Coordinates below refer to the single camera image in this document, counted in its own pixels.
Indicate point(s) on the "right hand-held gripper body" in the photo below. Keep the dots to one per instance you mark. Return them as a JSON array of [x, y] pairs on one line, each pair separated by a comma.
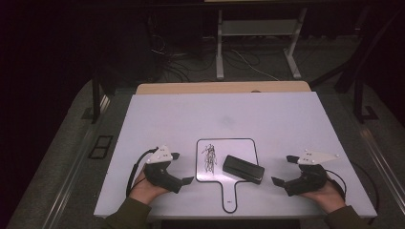
[[310, 179]]

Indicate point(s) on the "white metal stand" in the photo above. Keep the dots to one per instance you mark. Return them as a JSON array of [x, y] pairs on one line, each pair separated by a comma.
[[258, 28]]

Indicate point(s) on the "black slanted stand leg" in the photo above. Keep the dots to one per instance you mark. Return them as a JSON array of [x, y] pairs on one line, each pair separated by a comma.
[[356, 60]]

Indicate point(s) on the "black floor outlet frame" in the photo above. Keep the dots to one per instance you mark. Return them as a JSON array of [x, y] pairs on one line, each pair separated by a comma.
[[101, 147]]

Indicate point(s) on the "metal floor rail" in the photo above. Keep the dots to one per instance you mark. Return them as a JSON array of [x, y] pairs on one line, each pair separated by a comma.
[[382, 159], [68, 184]]

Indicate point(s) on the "black whiteboard eraser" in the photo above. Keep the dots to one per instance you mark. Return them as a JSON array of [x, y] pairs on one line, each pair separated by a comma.
[[243, 169]]

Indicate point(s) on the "person's left hand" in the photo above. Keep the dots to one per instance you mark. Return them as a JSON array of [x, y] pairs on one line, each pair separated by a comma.
[[144, 191]]

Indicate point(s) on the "person's right hand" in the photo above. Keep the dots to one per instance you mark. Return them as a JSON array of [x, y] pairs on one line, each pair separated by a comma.
[[329, 197]]

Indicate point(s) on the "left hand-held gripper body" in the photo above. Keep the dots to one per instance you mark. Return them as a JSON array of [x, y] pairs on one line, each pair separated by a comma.
[[160, 175]]

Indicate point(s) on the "black metal stand post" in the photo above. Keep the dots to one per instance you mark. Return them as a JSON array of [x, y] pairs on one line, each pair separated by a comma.
[[95, 101], [358, 101]]

